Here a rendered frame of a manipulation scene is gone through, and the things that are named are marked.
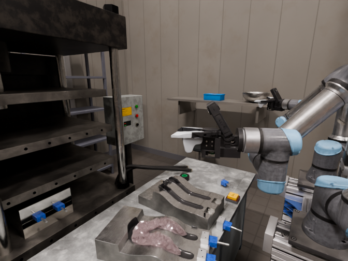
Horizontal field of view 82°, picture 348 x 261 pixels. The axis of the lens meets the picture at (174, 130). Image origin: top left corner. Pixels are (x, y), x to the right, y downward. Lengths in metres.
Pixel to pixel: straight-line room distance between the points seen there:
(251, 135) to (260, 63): 2.73
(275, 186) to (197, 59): 3.15
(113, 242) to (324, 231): 0.83
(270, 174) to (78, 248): 0.97
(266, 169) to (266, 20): 2.87
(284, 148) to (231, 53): 2.88
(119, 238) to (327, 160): 1.13
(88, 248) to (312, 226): 0.99
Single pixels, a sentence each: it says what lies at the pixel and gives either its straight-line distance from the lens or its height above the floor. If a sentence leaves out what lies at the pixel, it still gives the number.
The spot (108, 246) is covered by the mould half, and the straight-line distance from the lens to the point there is 1.07.
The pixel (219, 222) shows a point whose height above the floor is 0.85.
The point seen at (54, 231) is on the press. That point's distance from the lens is 1.41.
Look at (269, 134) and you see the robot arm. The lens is 0.60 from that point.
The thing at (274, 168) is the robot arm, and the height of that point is 1.37.
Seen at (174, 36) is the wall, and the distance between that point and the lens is 3.94.
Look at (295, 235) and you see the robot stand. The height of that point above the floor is 1.04.
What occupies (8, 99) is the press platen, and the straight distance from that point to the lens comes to 1.24.
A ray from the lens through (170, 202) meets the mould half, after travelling 1.26.
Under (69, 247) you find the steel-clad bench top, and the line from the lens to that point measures 1.26.
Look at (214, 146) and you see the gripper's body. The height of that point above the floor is 1.42.
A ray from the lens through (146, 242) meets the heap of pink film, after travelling 1.04.
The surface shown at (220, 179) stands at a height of 0.85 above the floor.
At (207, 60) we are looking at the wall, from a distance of 3.55.
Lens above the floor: 1.61
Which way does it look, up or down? 14 degrees down
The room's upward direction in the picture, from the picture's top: straight up
